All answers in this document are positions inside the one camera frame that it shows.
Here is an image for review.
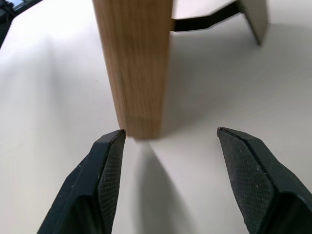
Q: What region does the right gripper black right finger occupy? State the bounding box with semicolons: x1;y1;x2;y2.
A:
216;127;312;234

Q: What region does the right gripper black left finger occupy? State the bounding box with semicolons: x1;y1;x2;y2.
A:
36;129;126;234

